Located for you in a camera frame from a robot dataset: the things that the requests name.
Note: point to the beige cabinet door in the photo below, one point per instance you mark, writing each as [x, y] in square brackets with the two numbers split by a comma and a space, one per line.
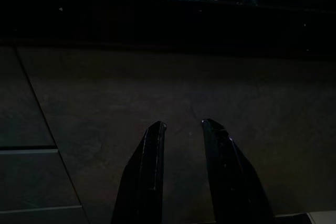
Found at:
[183, 85]

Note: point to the beige drawer front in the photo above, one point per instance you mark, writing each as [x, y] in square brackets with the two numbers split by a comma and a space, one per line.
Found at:
[18, 103]
[39, 217]
[31, 179]

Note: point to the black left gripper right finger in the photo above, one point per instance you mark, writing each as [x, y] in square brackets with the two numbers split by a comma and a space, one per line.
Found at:
[231, 182]

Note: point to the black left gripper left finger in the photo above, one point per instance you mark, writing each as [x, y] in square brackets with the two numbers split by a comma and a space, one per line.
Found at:
[143, 182]

